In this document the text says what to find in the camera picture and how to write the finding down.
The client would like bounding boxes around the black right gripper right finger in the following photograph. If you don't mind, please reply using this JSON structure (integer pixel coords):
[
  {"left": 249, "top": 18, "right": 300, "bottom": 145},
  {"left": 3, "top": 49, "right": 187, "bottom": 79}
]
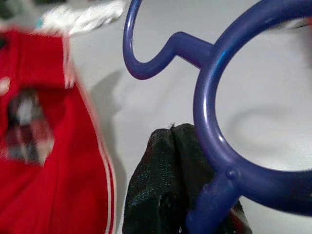
[{"left": 174, "top": 123, "right": 253, "bottom": 234}]

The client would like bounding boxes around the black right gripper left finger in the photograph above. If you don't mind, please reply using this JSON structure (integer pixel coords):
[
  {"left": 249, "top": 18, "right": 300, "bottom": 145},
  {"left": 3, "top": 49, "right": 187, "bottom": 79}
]
[{"left": 123, "top": 127, "right": 182, "bottom": 234}]

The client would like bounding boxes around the purple plastic hanger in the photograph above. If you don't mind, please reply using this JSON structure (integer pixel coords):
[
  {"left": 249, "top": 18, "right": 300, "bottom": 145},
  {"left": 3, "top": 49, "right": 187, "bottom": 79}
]
[{"left": 122, "top": 0, "right": 312, "bottom": 234}]

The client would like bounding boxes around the red polo shirt plaid patch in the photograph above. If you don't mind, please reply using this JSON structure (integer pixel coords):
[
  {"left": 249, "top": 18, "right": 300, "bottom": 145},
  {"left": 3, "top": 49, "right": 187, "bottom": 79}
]
[{"left": 0, "top": 28, "right": 118, "bottom": 234}]

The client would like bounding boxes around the white t-shirt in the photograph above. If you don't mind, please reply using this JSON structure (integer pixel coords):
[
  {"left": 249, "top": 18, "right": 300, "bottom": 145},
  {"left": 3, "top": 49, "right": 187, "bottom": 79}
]
[{"left": 36, "top": 0, "right": 127, "bottom": 36}]

